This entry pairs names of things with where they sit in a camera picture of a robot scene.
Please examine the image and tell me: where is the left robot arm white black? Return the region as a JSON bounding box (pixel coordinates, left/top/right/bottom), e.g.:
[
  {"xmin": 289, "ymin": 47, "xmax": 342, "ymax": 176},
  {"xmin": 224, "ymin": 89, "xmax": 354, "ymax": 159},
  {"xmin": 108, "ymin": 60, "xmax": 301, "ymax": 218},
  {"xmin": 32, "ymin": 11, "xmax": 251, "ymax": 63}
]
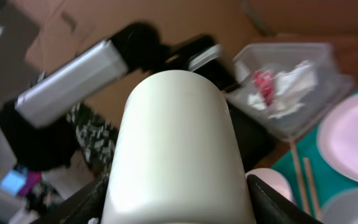
[{"xmin": 0, "ymin": 22, "xmax": 216, "ymax": 171}]

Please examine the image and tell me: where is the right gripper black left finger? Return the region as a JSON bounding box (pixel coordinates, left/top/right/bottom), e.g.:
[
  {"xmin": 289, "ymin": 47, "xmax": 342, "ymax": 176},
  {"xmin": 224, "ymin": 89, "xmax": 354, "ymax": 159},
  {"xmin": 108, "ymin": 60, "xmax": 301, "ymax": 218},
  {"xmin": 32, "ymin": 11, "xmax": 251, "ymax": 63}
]
[{"xmin": 31, "ymin": 174, "xmax": 109, "ymax": 224}]

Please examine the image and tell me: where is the red snack wrapper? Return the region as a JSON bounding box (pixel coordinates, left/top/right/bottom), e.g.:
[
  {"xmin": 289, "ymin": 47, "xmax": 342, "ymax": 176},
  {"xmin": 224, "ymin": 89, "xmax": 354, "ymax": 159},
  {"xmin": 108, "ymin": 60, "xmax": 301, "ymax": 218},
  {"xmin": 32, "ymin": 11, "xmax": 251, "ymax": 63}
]
[{"xmin": 252, "ymin": 69, "xmax": 275, "ymax": 106}]

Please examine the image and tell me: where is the large pink plate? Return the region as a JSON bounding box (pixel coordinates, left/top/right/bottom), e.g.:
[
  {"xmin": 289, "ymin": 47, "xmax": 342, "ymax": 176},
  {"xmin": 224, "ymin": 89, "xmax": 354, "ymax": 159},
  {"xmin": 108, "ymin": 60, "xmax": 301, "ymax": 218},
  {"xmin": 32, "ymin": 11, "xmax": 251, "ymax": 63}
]
[{"xmin": 317, "ymin": 94, "xmax": 358, "ymax": 182}]

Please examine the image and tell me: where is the white tissue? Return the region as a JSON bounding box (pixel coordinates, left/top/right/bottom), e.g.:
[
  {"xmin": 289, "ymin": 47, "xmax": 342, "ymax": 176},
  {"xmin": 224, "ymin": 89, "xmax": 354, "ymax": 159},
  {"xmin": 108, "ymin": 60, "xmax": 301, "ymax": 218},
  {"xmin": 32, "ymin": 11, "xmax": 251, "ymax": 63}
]
[{"xmin": 247, "ymin": 60, "xmax": 318, "ymax": 119}]

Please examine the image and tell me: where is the wooden chopstick lower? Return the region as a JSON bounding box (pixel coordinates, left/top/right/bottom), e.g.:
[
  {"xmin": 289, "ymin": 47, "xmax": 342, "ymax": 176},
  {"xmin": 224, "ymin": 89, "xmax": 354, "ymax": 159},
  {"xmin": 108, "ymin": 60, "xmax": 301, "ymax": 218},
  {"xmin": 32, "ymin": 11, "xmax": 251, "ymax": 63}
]
[{"xmin": 289, "ymin": 139, "xmax": 311, "ymax": 215}]

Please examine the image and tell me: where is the white cup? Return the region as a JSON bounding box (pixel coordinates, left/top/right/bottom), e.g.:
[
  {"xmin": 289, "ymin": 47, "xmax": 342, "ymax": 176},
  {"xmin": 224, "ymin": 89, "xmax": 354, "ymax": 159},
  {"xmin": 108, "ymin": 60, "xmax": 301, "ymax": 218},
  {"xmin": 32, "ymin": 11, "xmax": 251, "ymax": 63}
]
[{"xmin": 101, "ymin": 70, "xmax": 255, "ymax": 224}]

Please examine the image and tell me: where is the black tray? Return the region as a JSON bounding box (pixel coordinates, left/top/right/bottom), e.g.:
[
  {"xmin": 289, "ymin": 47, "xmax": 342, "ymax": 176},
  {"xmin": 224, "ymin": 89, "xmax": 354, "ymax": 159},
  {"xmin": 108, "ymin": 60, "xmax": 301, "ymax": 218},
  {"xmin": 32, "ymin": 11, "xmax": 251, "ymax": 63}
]
[{"xmin": 226, "ymin": 100, "xmax": 275, "ymax": 172}]

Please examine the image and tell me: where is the grey-green bowl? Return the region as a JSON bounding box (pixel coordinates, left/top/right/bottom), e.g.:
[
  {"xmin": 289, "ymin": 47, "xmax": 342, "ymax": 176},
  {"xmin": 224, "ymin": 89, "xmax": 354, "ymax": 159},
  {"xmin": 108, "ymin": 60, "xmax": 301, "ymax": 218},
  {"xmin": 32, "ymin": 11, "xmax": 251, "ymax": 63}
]
[{"xmin": 321, "ymin": 188, "xmax": 358, "ymax": 224}]

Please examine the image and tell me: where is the clear plastic bin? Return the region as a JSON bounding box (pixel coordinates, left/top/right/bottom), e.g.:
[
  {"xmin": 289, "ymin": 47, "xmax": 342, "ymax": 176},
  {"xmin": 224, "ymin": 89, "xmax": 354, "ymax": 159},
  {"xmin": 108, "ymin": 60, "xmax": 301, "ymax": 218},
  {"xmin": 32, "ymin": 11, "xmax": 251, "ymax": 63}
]
[{"xmin": 226, "ymin": 43, "xmax": 354, "ymax": 141}]

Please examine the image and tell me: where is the pink bowl with rice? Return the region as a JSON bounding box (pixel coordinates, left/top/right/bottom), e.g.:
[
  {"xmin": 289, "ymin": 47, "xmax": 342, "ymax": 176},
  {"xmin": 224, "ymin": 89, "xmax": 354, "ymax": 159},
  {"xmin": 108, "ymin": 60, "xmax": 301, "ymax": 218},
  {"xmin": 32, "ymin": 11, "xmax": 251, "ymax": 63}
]
[{"xmin": 246, "ymin": 168, "xmax": 296, "ymax": 205}]

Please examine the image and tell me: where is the wooden chopstick upper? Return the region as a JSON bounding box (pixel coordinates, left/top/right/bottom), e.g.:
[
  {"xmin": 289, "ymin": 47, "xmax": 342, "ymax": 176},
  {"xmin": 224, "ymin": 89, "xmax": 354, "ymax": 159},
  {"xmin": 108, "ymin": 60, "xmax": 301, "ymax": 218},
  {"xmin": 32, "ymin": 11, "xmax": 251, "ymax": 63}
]
[{"xmin": 303, "ymin": 157, "xmax": 322, "ymax": 220}]

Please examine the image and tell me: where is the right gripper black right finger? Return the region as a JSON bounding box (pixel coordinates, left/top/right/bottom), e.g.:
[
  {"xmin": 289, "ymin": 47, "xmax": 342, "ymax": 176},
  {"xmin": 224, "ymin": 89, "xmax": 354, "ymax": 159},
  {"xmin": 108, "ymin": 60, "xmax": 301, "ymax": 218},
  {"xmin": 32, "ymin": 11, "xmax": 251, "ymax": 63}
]
[{"xmin": 246, "ymin": 174, "xmax": 322, "ymax": 224}]

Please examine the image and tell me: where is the wooden chopstick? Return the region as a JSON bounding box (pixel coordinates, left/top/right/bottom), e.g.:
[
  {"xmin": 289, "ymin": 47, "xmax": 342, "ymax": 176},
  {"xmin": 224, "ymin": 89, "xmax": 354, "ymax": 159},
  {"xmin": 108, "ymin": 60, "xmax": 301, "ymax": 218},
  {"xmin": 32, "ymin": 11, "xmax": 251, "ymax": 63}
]
[
  {"xmin": 289, "ymin": 139, "xmax": 311, "ymax": 215},
  {"xmin": 303, "ymin": 157, "xmax": 322, "ymax": 220}
]

